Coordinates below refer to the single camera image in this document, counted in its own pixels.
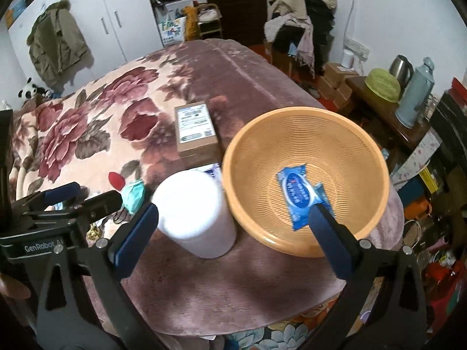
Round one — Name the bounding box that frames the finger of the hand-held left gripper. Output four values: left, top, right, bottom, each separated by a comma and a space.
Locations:
15, 181, 83, 214
71, 190, 123, 225

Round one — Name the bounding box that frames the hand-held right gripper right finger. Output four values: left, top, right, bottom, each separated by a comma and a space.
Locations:
308, 204, 429, 350

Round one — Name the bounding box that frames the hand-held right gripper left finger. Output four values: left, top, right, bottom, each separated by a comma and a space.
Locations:
36, 203, 172, 350

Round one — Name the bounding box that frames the green face mask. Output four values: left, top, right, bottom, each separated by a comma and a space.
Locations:
120, 179, 147, 215

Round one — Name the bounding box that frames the blue wet wipes packet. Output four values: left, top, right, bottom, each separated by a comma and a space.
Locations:
276, 164, 334, 231

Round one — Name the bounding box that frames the orange plastic basket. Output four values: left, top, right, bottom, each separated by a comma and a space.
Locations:
222, 106, 391, 258

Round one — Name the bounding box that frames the person's left forearm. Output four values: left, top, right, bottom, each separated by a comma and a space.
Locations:
0, 273, 32, 304

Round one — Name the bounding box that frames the white plastic canister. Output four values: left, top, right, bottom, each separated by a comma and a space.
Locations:
151, 169, 237, 259

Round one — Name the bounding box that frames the dark panel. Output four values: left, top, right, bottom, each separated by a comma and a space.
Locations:
0, 108, 15, 223

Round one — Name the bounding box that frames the orange object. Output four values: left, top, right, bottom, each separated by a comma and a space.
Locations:
405, 195, 431, 223

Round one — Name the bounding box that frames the small blue white box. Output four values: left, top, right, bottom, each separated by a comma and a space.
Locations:
190, 163, 223, 190

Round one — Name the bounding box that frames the labelled cardboard box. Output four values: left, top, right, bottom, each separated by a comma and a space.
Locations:
174, 103, 219, 154

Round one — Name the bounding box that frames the panda plush toy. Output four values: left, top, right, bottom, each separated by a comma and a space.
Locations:
18, 78, 53, 101

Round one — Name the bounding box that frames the yellow flat item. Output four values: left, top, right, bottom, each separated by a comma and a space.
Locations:
419, 168, 438, 194

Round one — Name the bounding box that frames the red plastic bag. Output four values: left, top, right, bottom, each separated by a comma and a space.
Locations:
425, 259, 466, 321

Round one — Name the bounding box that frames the floral paper bag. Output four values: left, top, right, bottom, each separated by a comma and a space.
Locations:
390, 131, 442, 186

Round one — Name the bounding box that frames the wooden side table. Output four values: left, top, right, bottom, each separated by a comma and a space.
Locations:
345, 75, 438, 150

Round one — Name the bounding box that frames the plain brown carton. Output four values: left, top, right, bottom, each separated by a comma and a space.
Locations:
317, 78, 353, 108

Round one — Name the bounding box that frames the olive green jacket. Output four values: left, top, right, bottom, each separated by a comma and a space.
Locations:
27, 0, 89, 88

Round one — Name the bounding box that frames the grey blue thermos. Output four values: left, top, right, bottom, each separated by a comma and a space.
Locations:
395, 57, 436, 129

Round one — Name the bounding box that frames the dark cabinet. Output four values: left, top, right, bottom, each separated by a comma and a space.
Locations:
425, 78, 467, 227

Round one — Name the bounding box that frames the small labelled carton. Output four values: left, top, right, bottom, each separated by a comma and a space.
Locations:
325, 62, 360, 81

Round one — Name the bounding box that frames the white printed shopping bag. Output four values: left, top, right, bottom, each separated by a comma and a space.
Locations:
157, 15, 187, 47

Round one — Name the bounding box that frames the steel electric kettle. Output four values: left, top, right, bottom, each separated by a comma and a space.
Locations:
388, 55, 414, 88

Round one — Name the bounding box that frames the blue printed box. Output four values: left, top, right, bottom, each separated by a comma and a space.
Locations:
5, 0, 29, 26

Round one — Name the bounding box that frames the white power strip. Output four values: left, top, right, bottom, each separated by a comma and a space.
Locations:
343, 36, 370, 59

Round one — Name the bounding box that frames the yellow cloth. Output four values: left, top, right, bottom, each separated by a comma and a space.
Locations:
182, 5, 201, 41

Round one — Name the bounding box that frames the red box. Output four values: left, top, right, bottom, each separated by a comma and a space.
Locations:
447, 78, 467, 97

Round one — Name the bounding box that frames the wooden rack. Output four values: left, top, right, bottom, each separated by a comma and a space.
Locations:
197, 3, 224, 41

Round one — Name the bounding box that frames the white storage box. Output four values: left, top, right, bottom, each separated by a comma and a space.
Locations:
153, 0, 196, 20

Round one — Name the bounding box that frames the pile of clothes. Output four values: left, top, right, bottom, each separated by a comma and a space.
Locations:
263, 0, 338, 77

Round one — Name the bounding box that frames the dark wooden door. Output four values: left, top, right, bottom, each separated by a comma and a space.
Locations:
199, 0, 269, 46

